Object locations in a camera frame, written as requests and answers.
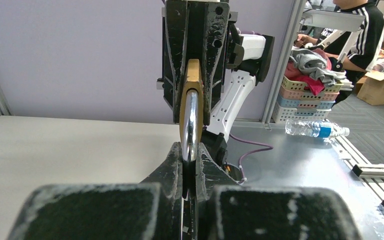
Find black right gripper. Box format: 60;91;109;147
157;0;239;126

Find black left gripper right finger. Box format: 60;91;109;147
195;148;361;240

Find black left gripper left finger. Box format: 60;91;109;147
8;142;182;240

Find brass padlock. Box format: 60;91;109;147
179;59;204;163

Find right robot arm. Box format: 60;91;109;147
157;0;275;165

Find stacked plastic baskets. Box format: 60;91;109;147
271;77;343;124

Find plastic water bottle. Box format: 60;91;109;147
285;119;350;139

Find pile of clothes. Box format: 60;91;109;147
284;48;346;95

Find person in striped shirt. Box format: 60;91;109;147
293;0;384;104

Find cardboard box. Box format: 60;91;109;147
357;71;384;106

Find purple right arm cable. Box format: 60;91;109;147
228;132;275;185

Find aluminium frame post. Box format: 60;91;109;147
260;0;305;127

